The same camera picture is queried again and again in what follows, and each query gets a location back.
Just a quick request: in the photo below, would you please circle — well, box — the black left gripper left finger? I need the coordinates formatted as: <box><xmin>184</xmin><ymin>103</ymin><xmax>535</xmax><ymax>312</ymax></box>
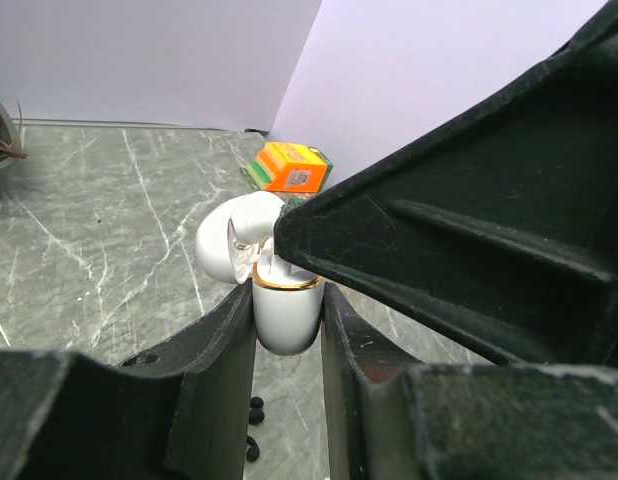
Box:
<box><xmin>0</xmin><ymin>284</ymin><xmax>255</xmax><ymax>479</ymax></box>

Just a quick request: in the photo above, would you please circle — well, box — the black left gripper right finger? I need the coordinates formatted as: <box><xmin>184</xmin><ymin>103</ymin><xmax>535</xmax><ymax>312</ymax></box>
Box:
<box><xmin>321</xmin><ymin>284</ymin><xmax>618</xmax><ymax>479</ymax></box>

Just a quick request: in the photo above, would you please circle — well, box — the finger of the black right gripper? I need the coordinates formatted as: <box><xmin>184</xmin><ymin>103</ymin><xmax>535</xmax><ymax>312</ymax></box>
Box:
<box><xmin>274</xmin><ymin>1</ymin><xmax>618</xmax><ymax>369</ymax></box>

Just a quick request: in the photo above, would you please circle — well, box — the white earbud charging case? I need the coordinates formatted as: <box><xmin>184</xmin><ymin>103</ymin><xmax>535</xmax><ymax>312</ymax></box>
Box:
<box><xmin>195</xmin><ymin>195</ymin><xmax>324</xmax><ymax>356</ymax></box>

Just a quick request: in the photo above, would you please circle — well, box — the white earbud with blue light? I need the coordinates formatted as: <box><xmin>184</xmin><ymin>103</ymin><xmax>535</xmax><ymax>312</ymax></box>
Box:
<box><xmin>230</xmin><ymin>191</ymin><xmax>285</xmax><ymax>245</ymax></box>

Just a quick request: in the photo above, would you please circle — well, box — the black clip earbud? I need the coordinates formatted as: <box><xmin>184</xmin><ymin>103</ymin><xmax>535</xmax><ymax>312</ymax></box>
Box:
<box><xmin>245</xmin><ymin>436</ymin><xmax>261</xmax><ymax>463</ymax></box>
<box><xmin>248</xmin><ymin>396</ymin><xmax>265</xmax><ymax>426</ymax></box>

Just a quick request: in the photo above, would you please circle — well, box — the orange box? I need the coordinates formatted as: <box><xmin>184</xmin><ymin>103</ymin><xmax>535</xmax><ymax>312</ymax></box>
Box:
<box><xmin>240</xmin><ymin>142</ymin><xmax>333</xmax><ymax>195</ymax></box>
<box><xmin>285</xmin><ymin>196</ymin><xmax>309</xmax><ymax>210</ymax></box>

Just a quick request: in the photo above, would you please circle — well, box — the orange box back right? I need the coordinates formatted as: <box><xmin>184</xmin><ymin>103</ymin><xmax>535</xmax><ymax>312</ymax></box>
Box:
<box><xmin>240</xmin><ymin>142</ymin><xmax>333</xmax><ymax>195</ymax></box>

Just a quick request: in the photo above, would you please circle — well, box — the grey-green fruit tray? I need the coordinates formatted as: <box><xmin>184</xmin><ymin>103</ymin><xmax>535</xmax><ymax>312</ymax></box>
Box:
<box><xmin>0</xmin><ymin>101</ymin><xmax>27</xmax><ymax>199</ymax></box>

